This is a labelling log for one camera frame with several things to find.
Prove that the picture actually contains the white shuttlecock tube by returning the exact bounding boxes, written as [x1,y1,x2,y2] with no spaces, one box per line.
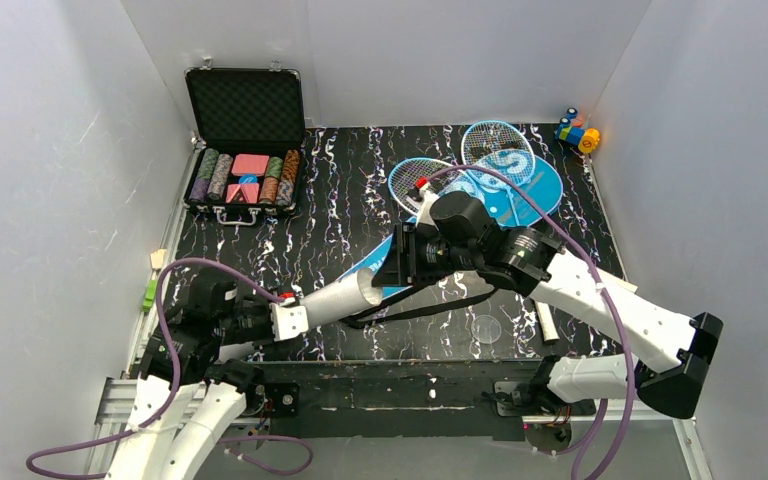
[300,268,383,329]

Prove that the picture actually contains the clear round tube lid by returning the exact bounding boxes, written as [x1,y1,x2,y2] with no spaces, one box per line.
[471,315,503,345]

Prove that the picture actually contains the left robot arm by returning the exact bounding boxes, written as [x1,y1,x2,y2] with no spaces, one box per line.
[106,269,263,479]

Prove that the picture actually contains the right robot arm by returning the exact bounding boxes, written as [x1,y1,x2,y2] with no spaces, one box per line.
[371,192,724,419]

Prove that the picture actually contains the left blue badminton racket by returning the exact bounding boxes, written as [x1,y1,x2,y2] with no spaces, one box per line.
[387,157,451,216]

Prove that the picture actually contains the blue badminton racket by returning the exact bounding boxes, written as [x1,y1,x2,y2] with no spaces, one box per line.
[387,157,451,216]
[461,120,537,226]

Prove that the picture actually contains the right blue badminton racket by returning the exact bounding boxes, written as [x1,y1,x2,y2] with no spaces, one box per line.
[461,120,537,226]

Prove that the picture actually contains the beige wooden block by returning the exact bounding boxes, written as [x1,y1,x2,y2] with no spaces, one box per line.
[149,249,167,270]

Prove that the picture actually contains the blue racket bag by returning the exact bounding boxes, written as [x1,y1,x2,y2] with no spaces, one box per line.
[344,153,565,309]

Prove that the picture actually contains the black poker chip case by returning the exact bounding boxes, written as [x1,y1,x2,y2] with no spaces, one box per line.
[182,67,307,223]

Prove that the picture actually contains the colourful toy block train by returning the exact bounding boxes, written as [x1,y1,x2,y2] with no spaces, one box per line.
[554,107,601,154]

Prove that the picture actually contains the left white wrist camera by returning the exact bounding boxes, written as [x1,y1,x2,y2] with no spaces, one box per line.
[270,292,310,342]

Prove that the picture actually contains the green clip on rail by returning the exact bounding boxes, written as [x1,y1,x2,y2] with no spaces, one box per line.
[141,279,158,313]

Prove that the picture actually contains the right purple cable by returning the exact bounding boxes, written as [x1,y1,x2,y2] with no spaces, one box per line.
[423,164,638,480]

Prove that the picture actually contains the purple cable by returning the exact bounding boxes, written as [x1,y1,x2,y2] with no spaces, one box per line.
[423,164,638,480]
[26,258,314,480]

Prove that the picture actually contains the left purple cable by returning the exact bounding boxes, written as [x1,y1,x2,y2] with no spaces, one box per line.
[26,258,314,480]

